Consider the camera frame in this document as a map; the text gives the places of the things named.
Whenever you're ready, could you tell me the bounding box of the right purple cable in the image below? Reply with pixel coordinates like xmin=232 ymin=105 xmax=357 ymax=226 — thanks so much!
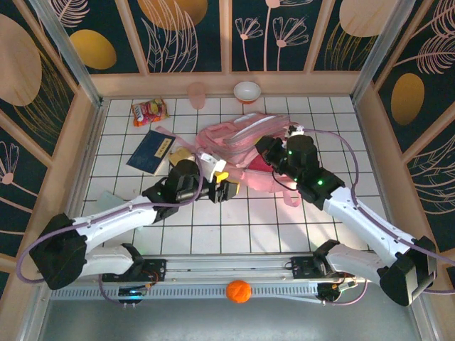
xmin=304 ymin=129 xmax=455 ymax=306

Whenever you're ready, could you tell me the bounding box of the aluminium frame post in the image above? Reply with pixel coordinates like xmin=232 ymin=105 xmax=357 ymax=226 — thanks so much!
xmin=350 ymin=0 xmax=417 ymax=104
xmin=30 ymin=0 xmax=105 ymax=107

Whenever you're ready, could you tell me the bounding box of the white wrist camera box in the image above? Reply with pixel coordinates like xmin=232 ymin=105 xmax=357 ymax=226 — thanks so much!
xmin=284 ymin=124 xmax=305 ymax=140
xmin=197 ymin=151 xmax=228 ymax=182

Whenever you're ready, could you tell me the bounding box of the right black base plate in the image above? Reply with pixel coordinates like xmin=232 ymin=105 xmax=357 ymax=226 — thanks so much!
xmin=290 ymin=256 xmax=356 ymax=281

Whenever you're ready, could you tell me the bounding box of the left small circuit board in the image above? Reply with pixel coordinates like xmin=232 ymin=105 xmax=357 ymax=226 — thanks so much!
xmin=118 ymin=285 xmax=149 ymax=306

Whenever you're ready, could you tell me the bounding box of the slotted grey cable duct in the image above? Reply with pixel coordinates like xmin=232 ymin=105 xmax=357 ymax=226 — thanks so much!
xmin=49 ymin=283 xmax=321 ymax=303

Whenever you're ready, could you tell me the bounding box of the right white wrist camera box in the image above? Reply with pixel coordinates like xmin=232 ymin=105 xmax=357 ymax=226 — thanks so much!
xmin=284 ymin=124 xmax=305 ymax=140

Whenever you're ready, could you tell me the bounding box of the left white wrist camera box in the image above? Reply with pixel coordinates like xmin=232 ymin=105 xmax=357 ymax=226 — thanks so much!
xmin=197 ymin=151 xmax=228 ymax=182

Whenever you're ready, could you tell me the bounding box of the orange red snack bag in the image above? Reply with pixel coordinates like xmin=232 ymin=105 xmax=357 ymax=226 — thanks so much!
xmin=131 ymin=98 xmax=170 ymax=128

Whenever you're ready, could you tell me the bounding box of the small circuit board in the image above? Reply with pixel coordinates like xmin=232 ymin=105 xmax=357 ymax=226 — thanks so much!
xmin=317 ymin=280 xmax=358 ymax=305
xmin=118 ymin=285 xmax=149 ymax=306

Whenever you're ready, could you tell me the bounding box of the purple cable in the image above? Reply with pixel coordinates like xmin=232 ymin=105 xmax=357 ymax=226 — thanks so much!
xmin=304 ymin=129 xmax=455 ymax=306
xmin=17 ymin=156 xmax=205 ymax=307

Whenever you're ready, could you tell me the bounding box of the orange ball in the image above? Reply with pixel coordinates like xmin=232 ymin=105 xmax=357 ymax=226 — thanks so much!
xmin=225 ymin=279 xmax=252 ymax=304

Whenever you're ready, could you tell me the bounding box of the pink backpack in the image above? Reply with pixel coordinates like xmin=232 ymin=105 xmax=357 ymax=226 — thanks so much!
xmin=195 ymin=112 xmax=303 ymax=207

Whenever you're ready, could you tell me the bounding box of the right small circuit board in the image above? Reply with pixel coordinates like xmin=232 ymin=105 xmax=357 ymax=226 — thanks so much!
xmin=317 ymin=280 xmax=358 ymax=305

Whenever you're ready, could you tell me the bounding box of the aluminium mounting rail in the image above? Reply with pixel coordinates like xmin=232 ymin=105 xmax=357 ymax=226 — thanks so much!
xmin=35 ymin=251 xmax=385 ymax=284

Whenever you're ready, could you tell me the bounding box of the dark blue book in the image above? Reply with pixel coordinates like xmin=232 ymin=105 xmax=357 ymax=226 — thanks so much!
xmin=126 ymin=129 xmax=178 ymax=178

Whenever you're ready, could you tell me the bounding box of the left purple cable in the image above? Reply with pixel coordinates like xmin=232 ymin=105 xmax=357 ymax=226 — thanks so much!
xmin=17 ymin=156 xmax=205 ymax=307

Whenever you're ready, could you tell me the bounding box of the pink plastic cup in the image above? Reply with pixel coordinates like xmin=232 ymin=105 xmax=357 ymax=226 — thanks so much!
xmin=187 ymin=82 xmax=207 ymax=109

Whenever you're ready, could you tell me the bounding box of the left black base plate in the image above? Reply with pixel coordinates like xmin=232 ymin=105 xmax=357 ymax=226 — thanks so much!
xmin=102 ymin=258 xmax=167 ymax=283

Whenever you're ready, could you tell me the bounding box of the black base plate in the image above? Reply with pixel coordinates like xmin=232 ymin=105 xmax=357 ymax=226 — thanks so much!
xmin=102 ymin=258 xmax=167 ymax=283
xmin=290 ymin=256 xmax=356 ymax=281

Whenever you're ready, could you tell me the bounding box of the small tan cardboard box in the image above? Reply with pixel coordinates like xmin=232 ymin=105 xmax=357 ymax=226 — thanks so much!
xmin=167 ymin=147 xmax=196 ymax=168

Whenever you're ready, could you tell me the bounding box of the orange white bowl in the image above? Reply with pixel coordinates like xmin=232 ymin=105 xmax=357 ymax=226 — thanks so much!
xmin=233 ymin=81 xmax=262 ymax=105

